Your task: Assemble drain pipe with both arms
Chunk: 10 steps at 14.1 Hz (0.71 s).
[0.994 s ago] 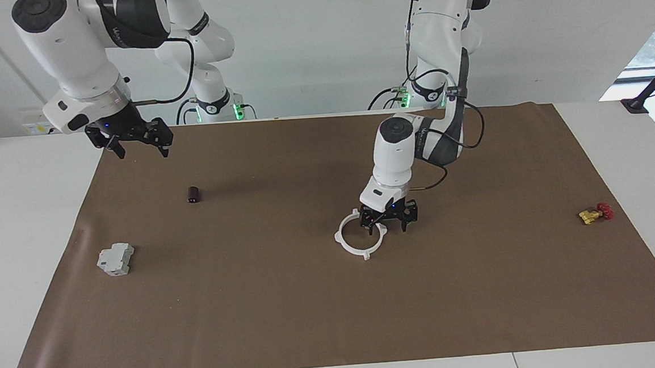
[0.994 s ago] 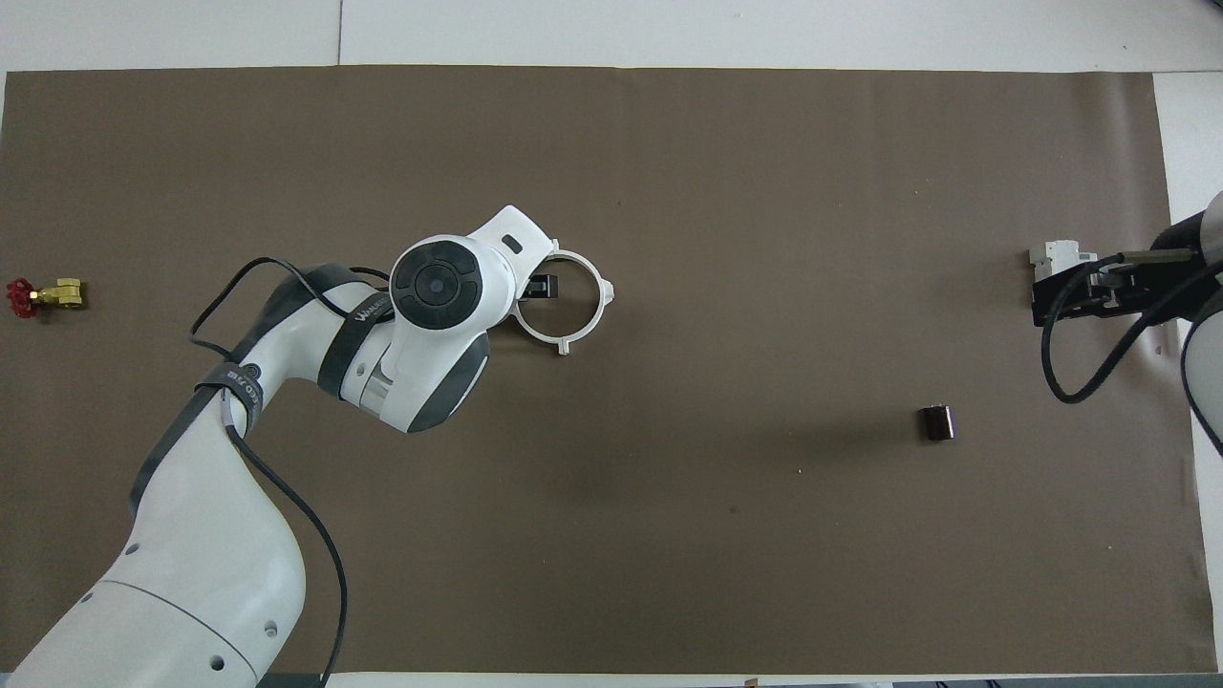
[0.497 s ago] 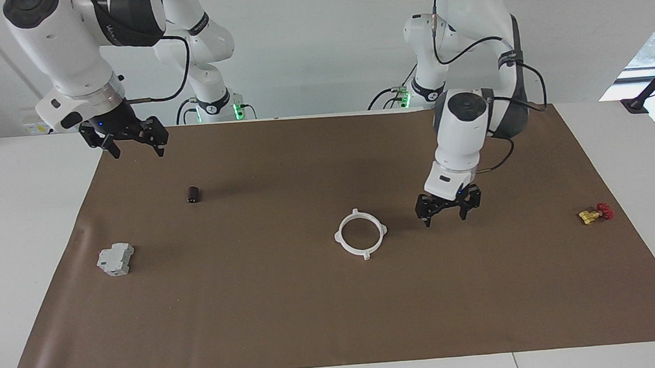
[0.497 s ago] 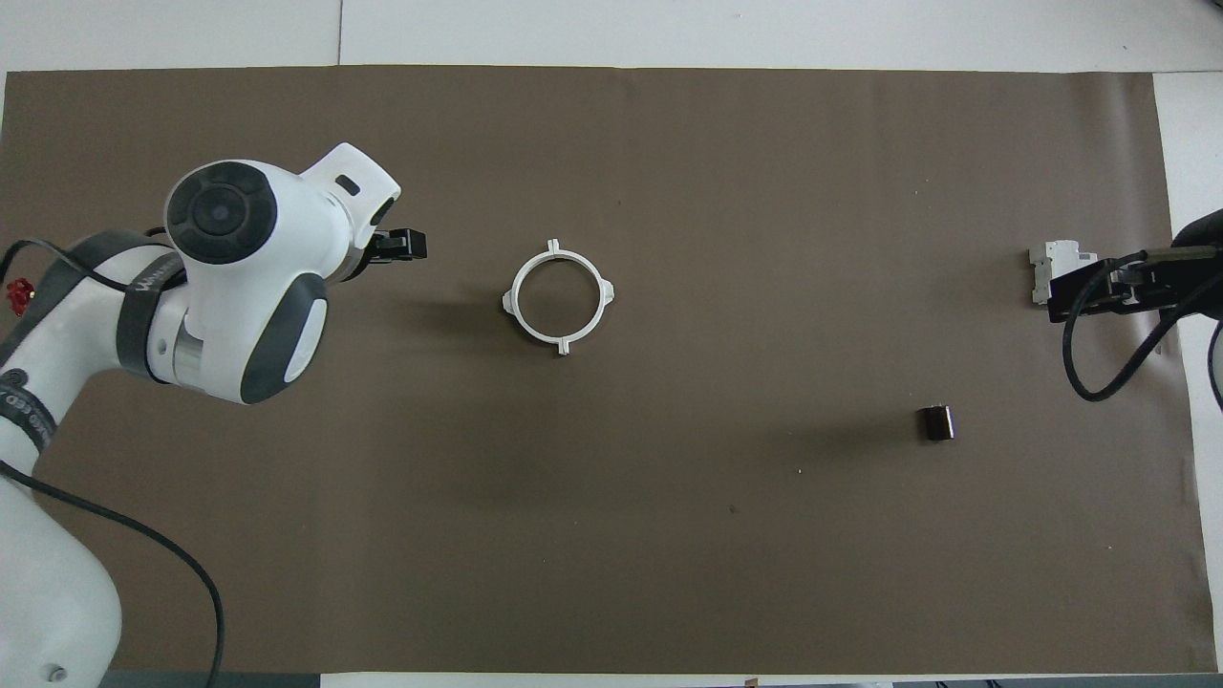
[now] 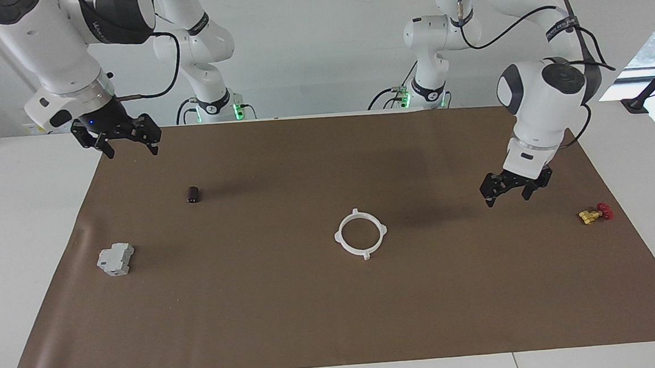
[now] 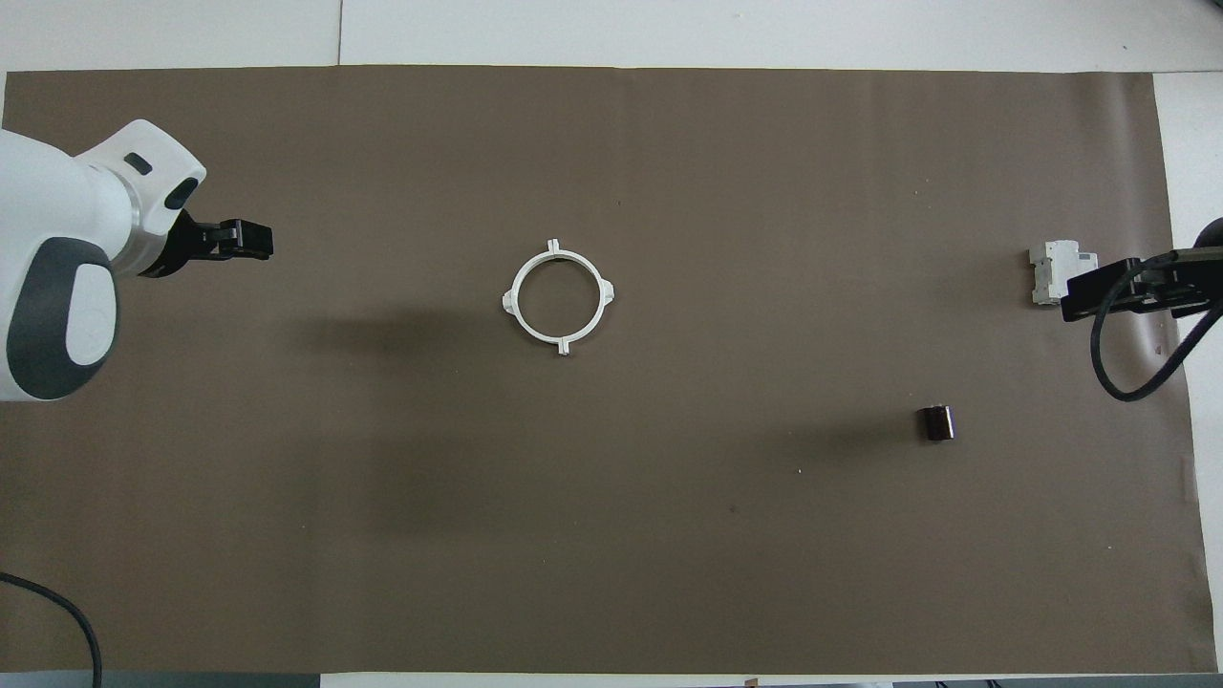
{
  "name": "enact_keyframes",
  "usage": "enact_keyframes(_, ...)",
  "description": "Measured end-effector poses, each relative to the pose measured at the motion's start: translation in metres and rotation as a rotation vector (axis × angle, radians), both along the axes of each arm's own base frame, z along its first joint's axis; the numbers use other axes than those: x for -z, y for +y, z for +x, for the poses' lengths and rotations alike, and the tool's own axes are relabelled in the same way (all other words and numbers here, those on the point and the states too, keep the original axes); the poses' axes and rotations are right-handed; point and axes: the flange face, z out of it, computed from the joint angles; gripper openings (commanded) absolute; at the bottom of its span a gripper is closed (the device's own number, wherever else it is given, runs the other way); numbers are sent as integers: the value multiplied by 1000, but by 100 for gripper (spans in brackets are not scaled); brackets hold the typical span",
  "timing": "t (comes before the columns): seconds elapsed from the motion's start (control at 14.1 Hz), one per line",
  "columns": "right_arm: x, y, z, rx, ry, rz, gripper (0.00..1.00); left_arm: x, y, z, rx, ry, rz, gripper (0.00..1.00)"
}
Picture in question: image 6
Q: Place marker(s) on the white half pipe clamp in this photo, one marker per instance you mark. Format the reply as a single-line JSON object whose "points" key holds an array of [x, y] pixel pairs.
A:
{"points": [[521, 320], [599, 315]]}

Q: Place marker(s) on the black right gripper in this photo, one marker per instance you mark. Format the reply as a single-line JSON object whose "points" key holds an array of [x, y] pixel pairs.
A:
{"points": [[1166, 282]]}

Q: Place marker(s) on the dark brown small cylinder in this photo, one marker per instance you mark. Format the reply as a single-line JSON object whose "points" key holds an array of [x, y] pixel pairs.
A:
{"points": [[937, 423]]}

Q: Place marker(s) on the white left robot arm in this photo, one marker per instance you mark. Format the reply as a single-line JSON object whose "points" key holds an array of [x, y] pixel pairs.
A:
{"points": [[57, 191]]}

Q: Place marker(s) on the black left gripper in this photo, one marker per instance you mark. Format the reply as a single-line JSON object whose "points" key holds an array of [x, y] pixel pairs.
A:
{"points": [[186, 244]]}

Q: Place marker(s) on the white circuit breaker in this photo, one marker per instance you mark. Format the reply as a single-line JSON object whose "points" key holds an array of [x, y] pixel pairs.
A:
{"points": [[1046, 268]]}

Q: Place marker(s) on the brown table mat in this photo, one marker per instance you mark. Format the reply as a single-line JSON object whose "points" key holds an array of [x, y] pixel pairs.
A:
{"points": [[611, 526]]}

